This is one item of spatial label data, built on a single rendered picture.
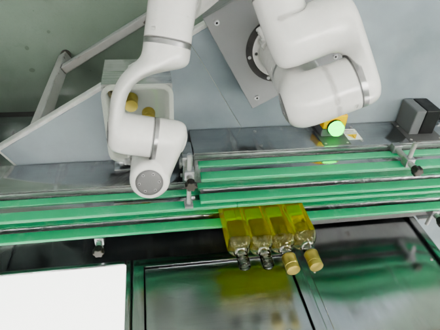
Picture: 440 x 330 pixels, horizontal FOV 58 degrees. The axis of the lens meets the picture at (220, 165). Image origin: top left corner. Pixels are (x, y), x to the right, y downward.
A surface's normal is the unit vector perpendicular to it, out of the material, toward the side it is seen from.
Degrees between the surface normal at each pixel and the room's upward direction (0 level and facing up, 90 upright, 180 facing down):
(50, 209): 90
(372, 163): 90
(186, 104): 0
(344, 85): 35
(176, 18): 26
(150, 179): 15
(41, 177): 90
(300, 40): 22
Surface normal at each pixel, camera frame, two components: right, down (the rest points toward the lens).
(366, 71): -0.08, 0.13
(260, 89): 0.10, 0.56
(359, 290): 0.06, -0.81
